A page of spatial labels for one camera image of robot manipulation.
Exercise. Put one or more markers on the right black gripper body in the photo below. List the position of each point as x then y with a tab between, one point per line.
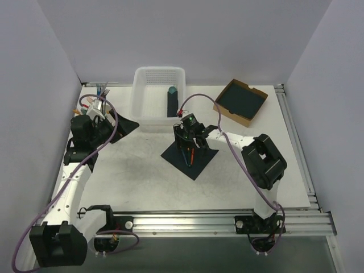
187	139

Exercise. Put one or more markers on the white perforated plastic basket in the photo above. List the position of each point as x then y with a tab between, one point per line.
149	99

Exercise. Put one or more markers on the aluminium frame rail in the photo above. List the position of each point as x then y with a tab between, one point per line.
295	223

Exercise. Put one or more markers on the blue plastic fork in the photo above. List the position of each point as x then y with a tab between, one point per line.
185	156

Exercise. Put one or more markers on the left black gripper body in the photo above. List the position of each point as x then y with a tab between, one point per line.
114	125

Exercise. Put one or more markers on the silver metal fork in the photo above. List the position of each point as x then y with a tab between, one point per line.
102	89

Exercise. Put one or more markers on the dark rolled napkin bundle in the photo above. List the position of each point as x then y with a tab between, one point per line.
172	105

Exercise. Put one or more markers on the brown cardboard napkin box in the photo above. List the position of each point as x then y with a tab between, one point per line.
240	103

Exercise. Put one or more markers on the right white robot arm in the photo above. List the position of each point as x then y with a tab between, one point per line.
258	157

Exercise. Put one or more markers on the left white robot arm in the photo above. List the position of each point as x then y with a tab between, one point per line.
62	237

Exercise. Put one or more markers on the orange plastic spoon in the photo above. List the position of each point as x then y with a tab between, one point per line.
192	152

